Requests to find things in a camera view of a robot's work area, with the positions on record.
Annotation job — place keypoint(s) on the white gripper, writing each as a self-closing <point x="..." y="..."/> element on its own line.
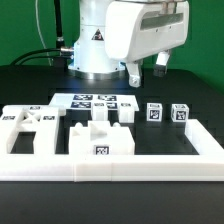
<point x="135" y="31"/>

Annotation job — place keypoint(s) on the white chair seat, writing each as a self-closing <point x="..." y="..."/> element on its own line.
<point x="100" y="138"/>

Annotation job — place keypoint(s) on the white tagged cube left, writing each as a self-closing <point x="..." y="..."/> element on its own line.
<point x="154" y="112"/>

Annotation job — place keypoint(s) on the white tagged cube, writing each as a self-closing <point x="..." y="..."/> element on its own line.
<point x="154" y="112"/>
<point x="179" y="112"/>

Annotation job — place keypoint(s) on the white tagged cube right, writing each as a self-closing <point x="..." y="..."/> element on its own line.
<point x="179" y="112"/>

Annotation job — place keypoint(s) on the white marker base sheet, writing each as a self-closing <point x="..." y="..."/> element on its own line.
<point x="83" y="101"/>

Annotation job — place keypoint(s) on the white U-shaped fence frame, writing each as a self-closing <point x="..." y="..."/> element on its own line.
<point x="206" y="165"/>

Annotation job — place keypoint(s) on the white chair back frame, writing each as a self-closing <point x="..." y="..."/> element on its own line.
<point x="43" y="120"/>

